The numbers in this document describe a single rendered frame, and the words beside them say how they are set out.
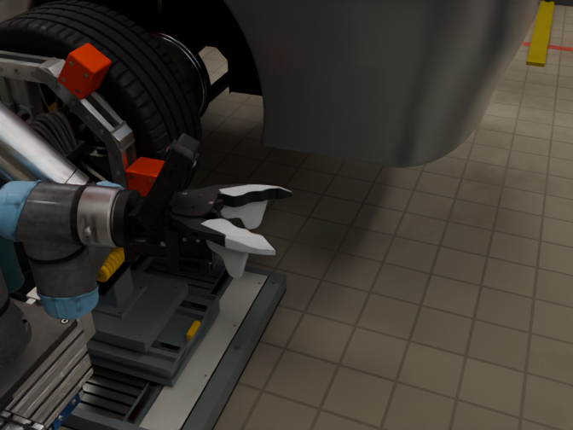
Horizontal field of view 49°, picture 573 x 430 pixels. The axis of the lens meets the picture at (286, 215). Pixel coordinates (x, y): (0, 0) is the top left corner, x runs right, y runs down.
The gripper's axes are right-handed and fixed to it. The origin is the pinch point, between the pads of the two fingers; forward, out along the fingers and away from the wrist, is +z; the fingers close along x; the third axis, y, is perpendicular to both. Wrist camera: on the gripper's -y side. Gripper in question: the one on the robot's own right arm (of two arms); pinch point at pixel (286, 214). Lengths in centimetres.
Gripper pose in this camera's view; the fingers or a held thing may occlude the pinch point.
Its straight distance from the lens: 74.1
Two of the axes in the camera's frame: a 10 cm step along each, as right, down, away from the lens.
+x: -1.3, 4.5, -8.9
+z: 9.9, 0.7, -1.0
